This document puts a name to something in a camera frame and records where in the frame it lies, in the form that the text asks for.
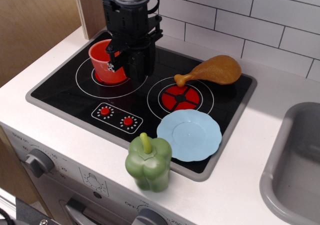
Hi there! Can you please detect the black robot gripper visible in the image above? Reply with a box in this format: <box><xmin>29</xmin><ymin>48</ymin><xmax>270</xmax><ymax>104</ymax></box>
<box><xmin>102</xmin><ymin>0</ymin><xmax>163</xmax><ymax>83</ymax></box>

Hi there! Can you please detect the red plastic toy cup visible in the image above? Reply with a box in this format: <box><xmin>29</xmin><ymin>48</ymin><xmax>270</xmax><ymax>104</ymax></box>
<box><xmin>88</xmin><ymin>39</ymin><xmax>127</xmax><ymax>85</ymax></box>

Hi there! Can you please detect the light blue toy plate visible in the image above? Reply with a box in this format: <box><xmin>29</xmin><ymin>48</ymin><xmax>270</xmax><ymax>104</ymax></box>
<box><xmin>156</xmin><ymin>109</ymin><xmax>222</xmax><ymax>162</ymax></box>

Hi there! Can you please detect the black toy stove top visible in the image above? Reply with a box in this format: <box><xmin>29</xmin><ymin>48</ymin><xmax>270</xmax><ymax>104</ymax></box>
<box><xmin>25</xmin><ymin>31</ymin><xmax>257</xmax><ymax>182</ymax></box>

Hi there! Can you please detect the brown toy chicken drumstick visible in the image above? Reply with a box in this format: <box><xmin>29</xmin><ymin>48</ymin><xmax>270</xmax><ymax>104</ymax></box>
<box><xmin>174</xmin><ymin>55</ymin><xmax>242</xmax><ymax>88</ymax></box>

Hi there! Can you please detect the green toy bell pepper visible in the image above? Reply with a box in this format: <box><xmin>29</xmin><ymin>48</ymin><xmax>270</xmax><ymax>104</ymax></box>
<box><xmin>125</xmin><ymin>132</ymin><xmax>172</xmax><ymax>193</ymax></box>

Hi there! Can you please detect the grey timer knob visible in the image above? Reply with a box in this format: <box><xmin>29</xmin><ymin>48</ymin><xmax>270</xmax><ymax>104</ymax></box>
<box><xmin>25</xmin><ymin>149</ymin><xmax>55</xmax><ymax>178</ymax></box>

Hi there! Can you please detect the grey oven temperature knob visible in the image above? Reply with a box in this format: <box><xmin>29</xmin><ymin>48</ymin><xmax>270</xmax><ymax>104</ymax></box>
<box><xmin>132</xmin><ymin>208</ymin><xmax>168</xmax><ymax>225</ymax></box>

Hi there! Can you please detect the black device with screw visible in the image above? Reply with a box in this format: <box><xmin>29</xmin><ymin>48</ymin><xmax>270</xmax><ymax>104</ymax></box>
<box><xmin>0</xmin><ymin>197</ymin><xmax>59</xmax><ymax>225</ymax></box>

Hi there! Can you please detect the grey toy sink basin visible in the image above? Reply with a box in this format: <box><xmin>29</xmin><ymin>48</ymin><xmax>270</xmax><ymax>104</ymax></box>
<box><xmin>259</xmin><ymin>102</ymin><xmax>320</xmax><ymax>225</ymax></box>

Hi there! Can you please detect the black cable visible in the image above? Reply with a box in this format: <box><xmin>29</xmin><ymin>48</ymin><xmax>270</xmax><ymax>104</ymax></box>
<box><xmin>147</xmin><ymin>0</ymin><xmax>161</xmax><ymax>15</ymax></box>

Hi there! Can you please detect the grey oven door handle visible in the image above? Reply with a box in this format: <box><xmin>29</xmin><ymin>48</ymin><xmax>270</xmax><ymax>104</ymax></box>
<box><xmin>65</xmin><ymin>198</ymin><xmax>98</xmax><ymax>225</ymax></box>

